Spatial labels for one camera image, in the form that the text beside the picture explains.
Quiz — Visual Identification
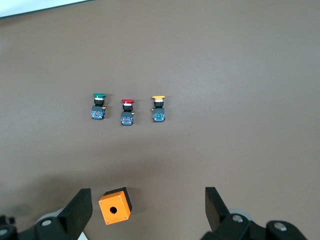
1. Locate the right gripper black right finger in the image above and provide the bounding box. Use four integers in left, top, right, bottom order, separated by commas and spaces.
201, 186, 266, 240

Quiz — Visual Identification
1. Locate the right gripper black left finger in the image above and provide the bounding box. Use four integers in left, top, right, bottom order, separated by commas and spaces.
34, 187, 94, 240

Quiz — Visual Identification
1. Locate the green mushroom push button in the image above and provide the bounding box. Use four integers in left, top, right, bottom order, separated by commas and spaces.
90, 93, 107, 121

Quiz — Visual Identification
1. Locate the orange button box with hole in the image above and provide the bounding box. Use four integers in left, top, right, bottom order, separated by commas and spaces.
98, 186, 134, 226

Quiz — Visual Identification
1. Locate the red mushroom push button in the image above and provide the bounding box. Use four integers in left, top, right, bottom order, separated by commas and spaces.
120, 98, 136, 126

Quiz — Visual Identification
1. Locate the yellow mushroom push button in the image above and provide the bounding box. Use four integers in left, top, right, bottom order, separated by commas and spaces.
150, 95, 167, 123

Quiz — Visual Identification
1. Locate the white table edge rail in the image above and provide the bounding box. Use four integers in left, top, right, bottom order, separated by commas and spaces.
0, 0, 97, 19

